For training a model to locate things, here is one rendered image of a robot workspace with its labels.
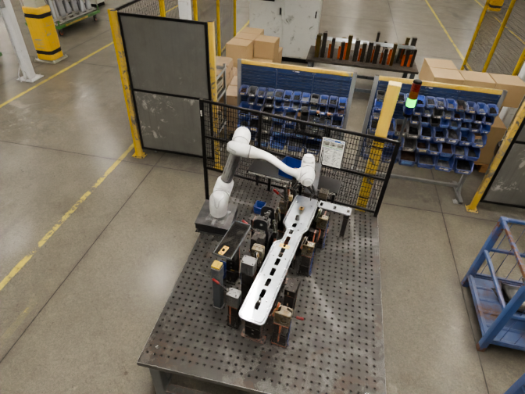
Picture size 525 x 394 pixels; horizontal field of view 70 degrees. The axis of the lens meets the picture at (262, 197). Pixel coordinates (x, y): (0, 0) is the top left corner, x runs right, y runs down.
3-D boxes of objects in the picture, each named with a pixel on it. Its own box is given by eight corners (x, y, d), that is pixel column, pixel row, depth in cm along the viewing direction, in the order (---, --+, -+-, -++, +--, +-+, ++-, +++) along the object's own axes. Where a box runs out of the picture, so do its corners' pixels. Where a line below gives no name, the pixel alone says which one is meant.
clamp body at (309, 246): (309, 279, 304) (315, 249, 283) (294, 274, 307) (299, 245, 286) (312, 270, 311) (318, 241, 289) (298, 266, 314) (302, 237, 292)
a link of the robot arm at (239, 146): (249, 148, 284) (251, 138, 294) (226, 143, 283) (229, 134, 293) (246, 162, 293) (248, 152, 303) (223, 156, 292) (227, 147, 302)
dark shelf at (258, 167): (337, 196, 342) (337, 193, 340) (246, 172, 365) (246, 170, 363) (341, 183, 358) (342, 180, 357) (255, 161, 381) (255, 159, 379)
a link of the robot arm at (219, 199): (207, 216, 332) (206, 198, 317) (212, 202, 345) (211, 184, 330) (225, 219, 331) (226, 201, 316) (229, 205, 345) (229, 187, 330)
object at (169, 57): (223, 166, 547) (220, 19, 421) (221, 171, 536) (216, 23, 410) (138, 152, 564) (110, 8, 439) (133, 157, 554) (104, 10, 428)
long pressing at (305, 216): (267, 328, 236) (267, 327, 235) (234, 316, 241) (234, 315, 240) (319, 201, 337) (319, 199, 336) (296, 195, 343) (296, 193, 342)
